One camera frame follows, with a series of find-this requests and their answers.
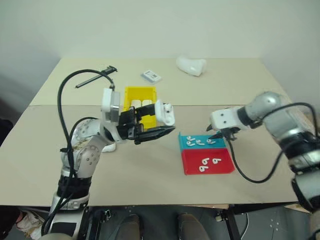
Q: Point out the white earbud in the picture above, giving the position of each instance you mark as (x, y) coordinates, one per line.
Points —
(190, 138)
(210, 142)
(202, 168)
(190, 143)
(216, 161)
(199, 142)
(205, 161)

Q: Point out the teal plastic tray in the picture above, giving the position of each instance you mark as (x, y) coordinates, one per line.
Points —
(200, 147)

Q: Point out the closed white earbud case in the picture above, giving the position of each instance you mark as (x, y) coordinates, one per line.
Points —
(146, 102)

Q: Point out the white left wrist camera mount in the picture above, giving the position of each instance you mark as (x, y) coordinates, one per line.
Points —
(110, 105)

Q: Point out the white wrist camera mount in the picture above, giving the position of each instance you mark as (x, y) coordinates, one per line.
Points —
(225, 118)
(110, 105)

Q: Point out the yellow plastic bin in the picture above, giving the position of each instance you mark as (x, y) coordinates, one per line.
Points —
(140, 92)

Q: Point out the black table leg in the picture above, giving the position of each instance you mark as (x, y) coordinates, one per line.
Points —
(234, 222)
(86, 225)

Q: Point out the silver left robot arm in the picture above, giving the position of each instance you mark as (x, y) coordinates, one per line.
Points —
(87, 152)

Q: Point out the black rod tool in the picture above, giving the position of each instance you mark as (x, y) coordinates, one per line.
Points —
(95, 77)

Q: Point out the white crumpled plastic bag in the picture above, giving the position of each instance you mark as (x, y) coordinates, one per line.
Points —
(191, 65)

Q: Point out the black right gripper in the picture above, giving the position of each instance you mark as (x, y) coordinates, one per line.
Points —
(228, 131)

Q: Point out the red plastic tray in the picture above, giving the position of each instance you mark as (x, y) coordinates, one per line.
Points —
(192, 160)

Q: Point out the small white card box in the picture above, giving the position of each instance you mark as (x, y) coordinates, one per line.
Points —
(151, 76)

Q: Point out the white earbud case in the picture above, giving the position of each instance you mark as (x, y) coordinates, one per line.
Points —
(168, 119)
(146, 102)

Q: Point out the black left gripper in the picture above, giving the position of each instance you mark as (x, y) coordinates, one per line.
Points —
(127, 125)

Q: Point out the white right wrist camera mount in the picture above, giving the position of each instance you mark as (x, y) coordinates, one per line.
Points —
(225, 118)

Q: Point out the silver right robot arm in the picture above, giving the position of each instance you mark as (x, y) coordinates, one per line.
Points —
(275, 112)

